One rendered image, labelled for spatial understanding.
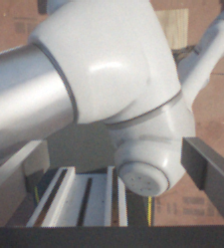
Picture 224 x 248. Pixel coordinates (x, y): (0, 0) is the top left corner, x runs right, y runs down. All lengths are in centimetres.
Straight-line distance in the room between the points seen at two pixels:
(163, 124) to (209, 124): 114
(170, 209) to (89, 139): 97
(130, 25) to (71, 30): 7
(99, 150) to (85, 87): 77
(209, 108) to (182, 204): 78
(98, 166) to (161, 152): 77
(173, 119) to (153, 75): 6
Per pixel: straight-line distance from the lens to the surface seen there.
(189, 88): 50
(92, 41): 19
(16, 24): 133
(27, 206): 171
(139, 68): 21
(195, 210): 170
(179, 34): 122
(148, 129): 23
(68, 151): 97
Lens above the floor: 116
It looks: 73 degrees down
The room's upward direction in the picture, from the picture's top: 176 degrees counter-clockwise
